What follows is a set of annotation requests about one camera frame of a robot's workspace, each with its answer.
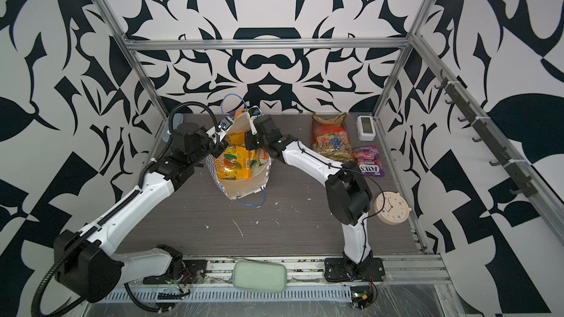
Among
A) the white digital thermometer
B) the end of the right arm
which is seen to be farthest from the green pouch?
the white digital thermometer

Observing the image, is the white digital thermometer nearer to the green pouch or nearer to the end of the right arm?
the end of the right arm

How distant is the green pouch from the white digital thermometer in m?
0.69

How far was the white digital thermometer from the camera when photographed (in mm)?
1099

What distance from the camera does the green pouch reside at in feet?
2.34
